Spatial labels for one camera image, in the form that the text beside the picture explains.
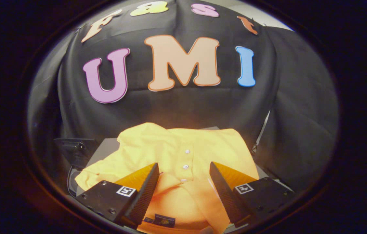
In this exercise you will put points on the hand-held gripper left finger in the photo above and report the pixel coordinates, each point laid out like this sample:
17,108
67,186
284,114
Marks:
144,195

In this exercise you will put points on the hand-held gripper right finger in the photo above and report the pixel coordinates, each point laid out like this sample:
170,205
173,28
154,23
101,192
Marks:
224,195

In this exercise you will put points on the yellow polo shirt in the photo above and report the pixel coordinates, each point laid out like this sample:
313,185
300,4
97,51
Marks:
170,146

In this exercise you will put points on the black backdrop cloth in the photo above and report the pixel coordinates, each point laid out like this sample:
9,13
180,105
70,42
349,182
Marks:
170,107

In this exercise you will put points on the beige cabinet with grey frame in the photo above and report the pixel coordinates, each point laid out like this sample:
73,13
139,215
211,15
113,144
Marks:
105,151

